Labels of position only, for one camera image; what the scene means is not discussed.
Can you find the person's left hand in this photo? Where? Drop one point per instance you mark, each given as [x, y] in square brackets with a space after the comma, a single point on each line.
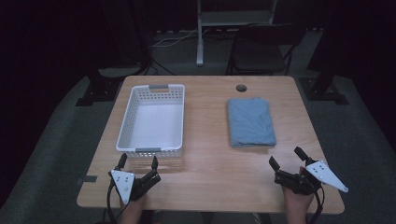
[132, 203]

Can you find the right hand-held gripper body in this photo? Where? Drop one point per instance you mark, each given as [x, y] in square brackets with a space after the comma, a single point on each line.
[323, 175]

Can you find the black chair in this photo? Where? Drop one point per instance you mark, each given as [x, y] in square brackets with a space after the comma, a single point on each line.
[258, 56]

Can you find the white plastic basket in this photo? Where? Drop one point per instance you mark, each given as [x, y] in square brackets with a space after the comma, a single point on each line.
[155, 124]

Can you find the grey tape strip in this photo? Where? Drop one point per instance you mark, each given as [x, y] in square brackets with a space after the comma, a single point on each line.
[88, 179]

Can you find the black stand with base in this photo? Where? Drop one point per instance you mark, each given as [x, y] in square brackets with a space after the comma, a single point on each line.
[325, 87]
[106, 84]

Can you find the blue cloth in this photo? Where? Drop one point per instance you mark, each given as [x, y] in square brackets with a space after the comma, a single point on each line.
[250, 123]

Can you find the person's right hand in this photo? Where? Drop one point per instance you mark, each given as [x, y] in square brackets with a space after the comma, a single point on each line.
[297, 197]

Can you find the grey metal stand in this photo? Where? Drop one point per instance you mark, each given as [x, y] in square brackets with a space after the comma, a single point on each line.
[232, 18]

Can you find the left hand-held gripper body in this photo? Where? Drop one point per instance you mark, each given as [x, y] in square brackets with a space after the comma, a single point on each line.
[126, 183]

